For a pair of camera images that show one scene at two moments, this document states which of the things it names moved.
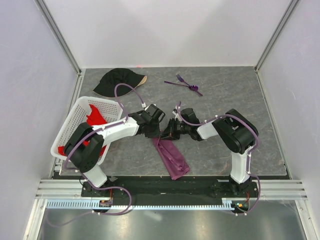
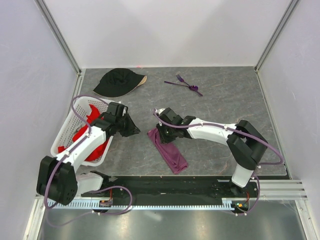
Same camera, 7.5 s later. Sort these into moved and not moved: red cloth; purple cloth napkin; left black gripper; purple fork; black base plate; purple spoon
Moved: purple cloth napkin; left black gripper
Not moved: black base plate; purple fork; red cloth; purple spoon
